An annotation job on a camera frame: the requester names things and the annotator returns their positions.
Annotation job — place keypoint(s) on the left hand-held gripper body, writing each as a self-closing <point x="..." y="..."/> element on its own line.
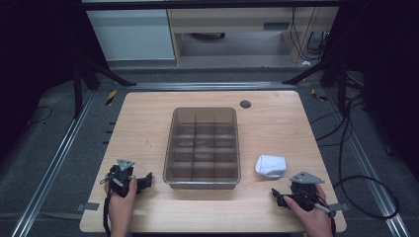
<point x="120" y="173"/>

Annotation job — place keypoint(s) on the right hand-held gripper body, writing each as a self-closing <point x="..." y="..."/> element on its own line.
<point x="304" y="191"/>

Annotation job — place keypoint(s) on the person's left hand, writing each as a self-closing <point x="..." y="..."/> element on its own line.
<point x="122" y="205"/>

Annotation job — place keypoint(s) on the person's right hand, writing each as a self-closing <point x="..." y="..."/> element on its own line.
<point x="314" y="218"/>

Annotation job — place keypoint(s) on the white rolled cloth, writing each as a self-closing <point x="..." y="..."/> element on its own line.
<point x="270" y="165"/>

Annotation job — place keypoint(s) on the clear divided storage box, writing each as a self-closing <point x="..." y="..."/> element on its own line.
<point x="202" y="148"/>

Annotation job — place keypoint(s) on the yellow black tape strip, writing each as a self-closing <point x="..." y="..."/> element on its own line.
<point x="111" y="97"/>
<point x="318" y="94"/>

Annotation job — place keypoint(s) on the round grey table grommet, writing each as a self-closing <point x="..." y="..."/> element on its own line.
<point x="245" y="104"/>

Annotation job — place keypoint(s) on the black metal stand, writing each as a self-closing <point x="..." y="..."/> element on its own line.
<point x="341" y="82"/>
<point x="77" y="89"/>

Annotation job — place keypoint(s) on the small white crumpled scrap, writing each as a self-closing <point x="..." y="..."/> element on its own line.
<point x="306" y="63"/>

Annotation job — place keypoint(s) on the white cabinet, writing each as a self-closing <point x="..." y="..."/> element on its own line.
<point x="131" y="34"/>

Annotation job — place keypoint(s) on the dark curtain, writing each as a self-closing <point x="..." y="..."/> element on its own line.
<point x="385" y="65"/>
<point x="33" y="49"/>

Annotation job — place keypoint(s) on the light wooden desk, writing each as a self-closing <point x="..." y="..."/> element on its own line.
<point x="230" y="20"/>

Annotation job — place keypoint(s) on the grey table corner bracket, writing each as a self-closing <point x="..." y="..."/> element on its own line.
<point x="340" y="207"/>
<point x="88" y="206"/>

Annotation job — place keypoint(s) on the aluminium floor rail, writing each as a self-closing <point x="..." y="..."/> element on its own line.
<point x="210" y="86"/>
<point x="372" y="177"/>
<point x="49" y="171"/>

